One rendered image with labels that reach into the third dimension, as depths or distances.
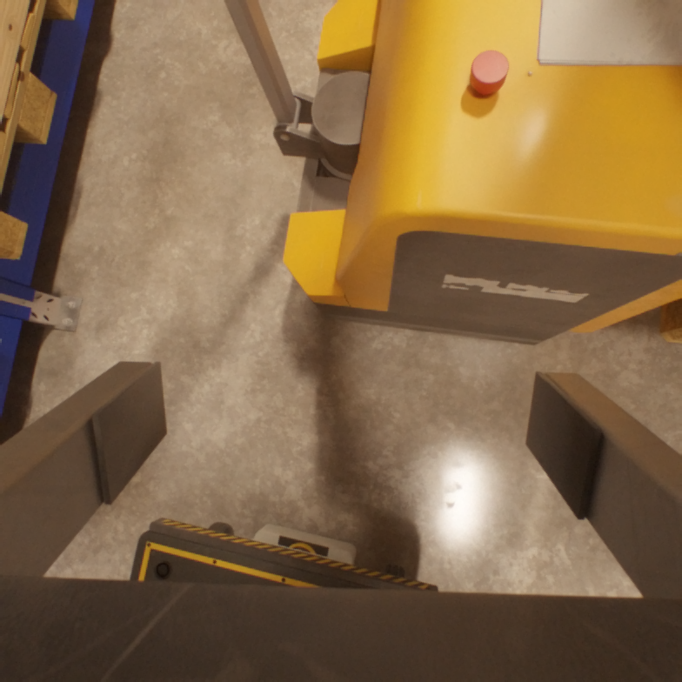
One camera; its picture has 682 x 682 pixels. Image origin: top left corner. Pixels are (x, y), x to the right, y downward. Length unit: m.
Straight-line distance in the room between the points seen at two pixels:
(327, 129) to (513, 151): 0.61
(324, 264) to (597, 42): 0.66
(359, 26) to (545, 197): 0.89
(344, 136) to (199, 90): 0.83
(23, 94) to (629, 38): 1.35
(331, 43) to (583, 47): 0.83
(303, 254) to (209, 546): 0.69
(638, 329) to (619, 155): 0.98
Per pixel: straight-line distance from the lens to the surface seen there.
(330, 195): 1.23
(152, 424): 0.16
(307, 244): 1.14
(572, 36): 0.67
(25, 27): 1.64
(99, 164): 1.89
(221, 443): 1.51
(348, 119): 1.14
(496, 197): 0.57
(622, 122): 0.64
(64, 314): 1.79
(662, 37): 0.70
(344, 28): 1.40
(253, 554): 1.18
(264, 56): 1.03
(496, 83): 0.59
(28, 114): 1.59
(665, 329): 1.20
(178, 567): 1.25
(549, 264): 0.70
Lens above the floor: 1.40
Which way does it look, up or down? 80 degrees down
